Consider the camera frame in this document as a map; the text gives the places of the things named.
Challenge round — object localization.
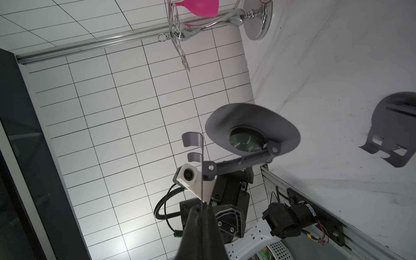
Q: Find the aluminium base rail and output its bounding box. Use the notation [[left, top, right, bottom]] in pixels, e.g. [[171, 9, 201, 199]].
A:
[[260, 165, 402, 260]]

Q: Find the pink plastic cup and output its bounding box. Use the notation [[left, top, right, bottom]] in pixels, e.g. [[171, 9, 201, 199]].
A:
[[170, 0, 219, 17]]

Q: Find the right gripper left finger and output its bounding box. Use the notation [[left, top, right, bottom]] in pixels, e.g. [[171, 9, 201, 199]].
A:
[[175, 204, 203, 260]]

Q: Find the chrome cup holder stand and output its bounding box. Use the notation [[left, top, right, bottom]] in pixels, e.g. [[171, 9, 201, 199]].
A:
[[158, 1, 273, 71]]

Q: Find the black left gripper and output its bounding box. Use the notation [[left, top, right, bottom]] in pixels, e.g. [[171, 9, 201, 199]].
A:
[[180, 168, 254, 244]]

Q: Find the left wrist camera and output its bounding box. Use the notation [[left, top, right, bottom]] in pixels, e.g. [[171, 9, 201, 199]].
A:
[[173, 164, 216, 203]]

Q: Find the white perforated basket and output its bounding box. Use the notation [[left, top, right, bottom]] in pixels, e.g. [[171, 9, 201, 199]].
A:
[[256, 242, 294, 260]]

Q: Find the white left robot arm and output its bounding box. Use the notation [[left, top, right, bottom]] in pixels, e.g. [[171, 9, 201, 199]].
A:
[[153, 164, 317, 260]]

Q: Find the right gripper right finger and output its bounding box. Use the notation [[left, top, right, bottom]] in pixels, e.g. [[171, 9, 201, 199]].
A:
[[203, 204, 229, 260]]

